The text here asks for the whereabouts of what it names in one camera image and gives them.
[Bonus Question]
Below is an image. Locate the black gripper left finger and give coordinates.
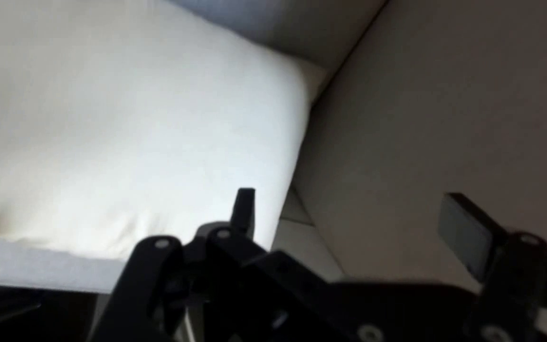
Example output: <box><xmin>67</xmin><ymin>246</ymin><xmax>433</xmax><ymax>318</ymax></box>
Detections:
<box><xmin>230</xmin><ymin>189</ymin><xmax>257</xmax><ymax>240</ymax></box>

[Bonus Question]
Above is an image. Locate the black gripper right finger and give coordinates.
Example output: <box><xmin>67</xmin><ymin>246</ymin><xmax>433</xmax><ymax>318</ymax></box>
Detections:
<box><xmin>439</xmin><ymin>193</ymin><xmax>507</xmax><ymax>284</ymax></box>

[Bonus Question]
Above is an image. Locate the white cushion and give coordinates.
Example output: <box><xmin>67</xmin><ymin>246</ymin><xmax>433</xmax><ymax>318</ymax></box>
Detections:
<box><xmin>0</xmin><ymin>0</ymin><xmax>329</xmax><ymax>263</ymax></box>

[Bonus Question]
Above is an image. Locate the grey fabric sofa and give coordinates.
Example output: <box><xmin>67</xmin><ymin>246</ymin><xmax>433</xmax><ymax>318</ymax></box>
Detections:
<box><xmin>0</xmin><ymin>0</ymin><xmax>547</xmax><ymax>342</ymax></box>

